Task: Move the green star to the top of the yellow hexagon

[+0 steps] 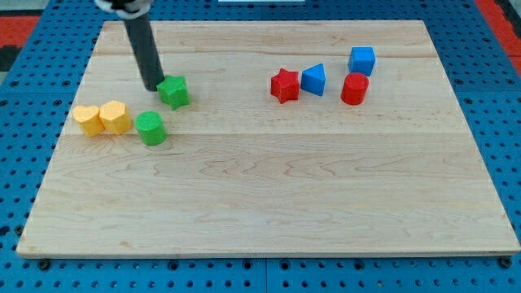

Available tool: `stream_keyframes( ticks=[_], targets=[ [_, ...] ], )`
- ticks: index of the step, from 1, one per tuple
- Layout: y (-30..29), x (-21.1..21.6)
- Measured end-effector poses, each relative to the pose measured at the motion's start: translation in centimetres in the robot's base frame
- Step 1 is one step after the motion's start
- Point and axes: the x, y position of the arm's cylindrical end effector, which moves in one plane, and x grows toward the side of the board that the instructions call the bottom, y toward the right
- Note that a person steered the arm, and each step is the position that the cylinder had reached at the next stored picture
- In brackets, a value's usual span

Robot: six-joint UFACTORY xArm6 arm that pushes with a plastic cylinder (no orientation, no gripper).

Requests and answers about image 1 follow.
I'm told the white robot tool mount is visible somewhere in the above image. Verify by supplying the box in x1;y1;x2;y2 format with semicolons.
94;0;154;20

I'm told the green star block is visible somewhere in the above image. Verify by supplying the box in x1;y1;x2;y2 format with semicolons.
156;75;190;111

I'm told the blue triangle block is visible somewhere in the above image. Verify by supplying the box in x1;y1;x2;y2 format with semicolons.
300;63;326;96

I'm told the yellow hexagon block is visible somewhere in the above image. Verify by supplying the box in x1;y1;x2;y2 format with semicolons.
99;100;132;134

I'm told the green cylinder block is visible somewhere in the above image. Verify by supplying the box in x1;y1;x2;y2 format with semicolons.
135;111;167;146

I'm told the blue cube block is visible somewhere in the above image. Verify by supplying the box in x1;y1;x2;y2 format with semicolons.
348;46;376;77

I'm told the wooden board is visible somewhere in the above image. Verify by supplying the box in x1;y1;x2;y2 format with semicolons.
17;20;520;259

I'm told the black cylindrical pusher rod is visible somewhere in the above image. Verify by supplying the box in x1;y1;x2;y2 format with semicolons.
124;13;164;91

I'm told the red star block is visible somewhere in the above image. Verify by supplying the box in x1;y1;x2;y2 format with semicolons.
270;68;300;104

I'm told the yellow heart block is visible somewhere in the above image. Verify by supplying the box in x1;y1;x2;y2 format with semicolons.
72;105;105;137

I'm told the red cylinder block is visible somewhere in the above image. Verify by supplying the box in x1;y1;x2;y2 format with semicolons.
340;72;370;106

